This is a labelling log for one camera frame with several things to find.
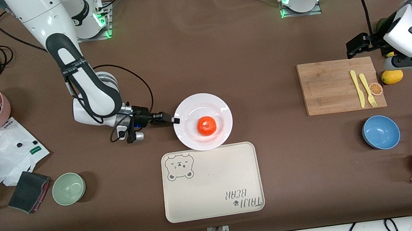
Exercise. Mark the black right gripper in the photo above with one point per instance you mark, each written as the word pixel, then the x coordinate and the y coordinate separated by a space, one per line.
pixel 143 116

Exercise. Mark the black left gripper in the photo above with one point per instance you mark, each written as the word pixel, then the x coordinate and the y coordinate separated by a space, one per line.
pixel 373 41

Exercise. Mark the white round plate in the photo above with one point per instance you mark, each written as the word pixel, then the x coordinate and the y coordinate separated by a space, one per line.
pixel 204 103

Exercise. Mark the orange mandarin fruit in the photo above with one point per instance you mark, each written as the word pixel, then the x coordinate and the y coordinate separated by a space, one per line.
pixel 206 126

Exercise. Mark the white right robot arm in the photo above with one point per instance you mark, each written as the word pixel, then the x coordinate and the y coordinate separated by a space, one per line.
pixel 56 23

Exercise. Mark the dark green lime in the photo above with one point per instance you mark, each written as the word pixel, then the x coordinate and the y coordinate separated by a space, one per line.
pixel 380 24

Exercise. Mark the yellow lemon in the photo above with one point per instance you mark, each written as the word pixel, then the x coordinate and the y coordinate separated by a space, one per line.
pixel 389 54
pixel 392 78

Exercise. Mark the yellow plastic fork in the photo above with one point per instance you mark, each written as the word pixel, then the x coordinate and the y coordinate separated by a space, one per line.
pixel 367 89

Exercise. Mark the yellow plastic knife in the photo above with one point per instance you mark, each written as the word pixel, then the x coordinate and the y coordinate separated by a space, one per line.
pixel 358 90

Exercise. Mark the orange slice tag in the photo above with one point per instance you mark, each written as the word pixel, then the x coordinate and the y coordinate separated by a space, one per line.
pixel 376 88

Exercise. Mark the bamboo cutting board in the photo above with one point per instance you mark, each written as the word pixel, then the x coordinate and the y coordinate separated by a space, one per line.
pixel 327 90

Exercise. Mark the cream bear print tray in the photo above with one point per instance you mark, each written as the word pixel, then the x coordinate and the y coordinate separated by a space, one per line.
pixel 211 183

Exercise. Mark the blue bowl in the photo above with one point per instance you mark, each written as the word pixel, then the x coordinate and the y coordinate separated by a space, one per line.
pixel 381 132

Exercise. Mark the pale green bowl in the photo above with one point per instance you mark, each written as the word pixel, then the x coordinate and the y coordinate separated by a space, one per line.
pixel 68 189

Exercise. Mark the grey folded cloth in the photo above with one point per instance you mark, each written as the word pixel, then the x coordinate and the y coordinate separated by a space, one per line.
pixel 28 191

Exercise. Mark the white plastic bag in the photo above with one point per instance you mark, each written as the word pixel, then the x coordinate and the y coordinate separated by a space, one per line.
pixel 2 156

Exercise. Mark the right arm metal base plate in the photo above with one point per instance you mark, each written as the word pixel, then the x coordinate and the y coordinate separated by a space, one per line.
pixel 98 38

